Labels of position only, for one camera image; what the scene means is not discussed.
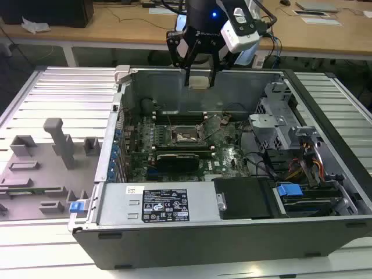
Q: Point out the green RAM stick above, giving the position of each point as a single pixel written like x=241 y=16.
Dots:
x=23 y=192

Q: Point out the metal CPU socket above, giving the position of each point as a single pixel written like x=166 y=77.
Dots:
x=183 y=139

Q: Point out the green motherboard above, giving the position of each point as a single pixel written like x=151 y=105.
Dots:
x=229 y=162

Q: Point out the black computer box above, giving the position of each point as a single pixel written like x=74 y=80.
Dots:
x=46 y=11

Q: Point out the grey plastic parts rack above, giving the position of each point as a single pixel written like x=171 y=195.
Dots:
x=43 y=180

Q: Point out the dark grey PC case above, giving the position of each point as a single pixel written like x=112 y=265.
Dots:
x=203 y=247

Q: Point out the black graphics card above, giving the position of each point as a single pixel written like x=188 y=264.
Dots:
x=177 y=162

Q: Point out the wooden desk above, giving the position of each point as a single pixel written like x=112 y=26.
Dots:
x=116 y=26

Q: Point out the grey metal disk bay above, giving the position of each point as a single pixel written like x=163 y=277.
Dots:
x=270 y=128

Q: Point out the hard disk in blue carrier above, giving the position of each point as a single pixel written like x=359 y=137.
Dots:
x=311 y=203

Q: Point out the black plastic drive cover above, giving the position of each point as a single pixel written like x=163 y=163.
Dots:
x=247 y=197

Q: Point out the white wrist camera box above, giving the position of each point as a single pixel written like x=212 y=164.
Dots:
x=241 y=37

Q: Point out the flat silver laptop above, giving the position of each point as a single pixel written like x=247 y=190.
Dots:
x=316 y=5

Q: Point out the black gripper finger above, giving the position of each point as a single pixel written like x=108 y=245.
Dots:
x=216 y=58
x=174 y=49

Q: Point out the grey power supply unit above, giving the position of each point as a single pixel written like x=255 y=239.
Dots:
x=122 y=203

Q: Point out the crumpled white plastic sheet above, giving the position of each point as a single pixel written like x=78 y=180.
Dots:
x=35 y=25

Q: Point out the RAM slot with white clips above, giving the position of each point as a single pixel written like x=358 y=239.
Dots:
x=183 y=155
x=180 y=113
x=180 y=118
x=183 y=149

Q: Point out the silver square CPU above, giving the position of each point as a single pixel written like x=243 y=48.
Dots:
x=199 y=83

